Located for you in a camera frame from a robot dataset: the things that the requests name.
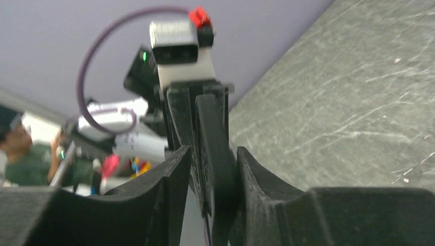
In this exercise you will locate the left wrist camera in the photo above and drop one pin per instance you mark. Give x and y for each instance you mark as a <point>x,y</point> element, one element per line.
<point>181,48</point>

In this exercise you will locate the person in green shirt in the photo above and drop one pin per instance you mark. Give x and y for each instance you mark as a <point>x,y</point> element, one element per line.
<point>28,163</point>

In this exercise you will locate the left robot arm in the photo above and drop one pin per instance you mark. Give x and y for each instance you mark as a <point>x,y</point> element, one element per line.
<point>142,78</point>

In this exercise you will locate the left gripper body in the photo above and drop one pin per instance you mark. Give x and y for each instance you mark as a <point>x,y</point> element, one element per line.
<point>182,128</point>

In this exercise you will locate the black phone case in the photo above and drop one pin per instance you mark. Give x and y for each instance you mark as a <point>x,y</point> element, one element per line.
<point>219,171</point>

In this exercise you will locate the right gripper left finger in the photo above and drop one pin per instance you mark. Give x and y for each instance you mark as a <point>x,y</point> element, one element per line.
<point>147,210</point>

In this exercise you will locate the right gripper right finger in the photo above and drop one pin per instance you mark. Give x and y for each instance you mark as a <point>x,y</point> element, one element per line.
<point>274,212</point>

